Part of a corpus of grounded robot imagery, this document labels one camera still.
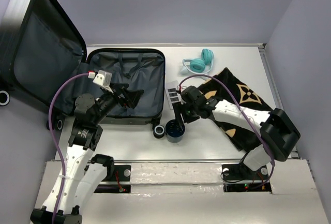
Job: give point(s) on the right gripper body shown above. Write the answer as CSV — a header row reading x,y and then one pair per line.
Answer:
x,y
189,112

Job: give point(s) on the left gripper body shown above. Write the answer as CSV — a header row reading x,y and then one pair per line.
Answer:
x,y
109,100

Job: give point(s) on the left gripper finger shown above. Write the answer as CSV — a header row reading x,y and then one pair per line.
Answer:
x,y
119,86
131,98

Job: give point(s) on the white packet with black strips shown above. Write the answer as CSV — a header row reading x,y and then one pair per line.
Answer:
x,y
171,93

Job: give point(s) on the dark blue cup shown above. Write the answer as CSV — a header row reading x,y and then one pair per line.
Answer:
x,y
174,131

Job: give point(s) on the black blanket with beige flowers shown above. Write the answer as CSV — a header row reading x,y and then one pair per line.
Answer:
x,y
242,139

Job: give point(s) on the teal white headphones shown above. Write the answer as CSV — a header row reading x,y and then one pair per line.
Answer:
x,y
198,66

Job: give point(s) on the black and white suitcase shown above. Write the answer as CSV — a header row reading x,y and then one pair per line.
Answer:
x,y
43,55

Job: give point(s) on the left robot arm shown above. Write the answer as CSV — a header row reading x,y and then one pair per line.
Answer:
x,y
83,170

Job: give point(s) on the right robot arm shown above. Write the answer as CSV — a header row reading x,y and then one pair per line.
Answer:
x,y
276,133

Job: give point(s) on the white cardboard front panel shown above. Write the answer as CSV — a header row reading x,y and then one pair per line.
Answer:
x,y
193,193

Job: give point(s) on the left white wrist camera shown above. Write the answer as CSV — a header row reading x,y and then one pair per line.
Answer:
x,y
102,78

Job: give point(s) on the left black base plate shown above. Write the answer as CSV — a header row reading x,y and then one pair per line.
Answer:
x,y
118,182

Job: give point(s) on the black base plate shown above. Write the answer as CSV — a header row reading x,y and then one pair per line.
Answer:
x,y
240,180
118,182

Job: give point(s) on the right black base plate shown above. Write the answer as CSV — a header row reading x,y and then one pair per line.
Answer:
x,y
240,180

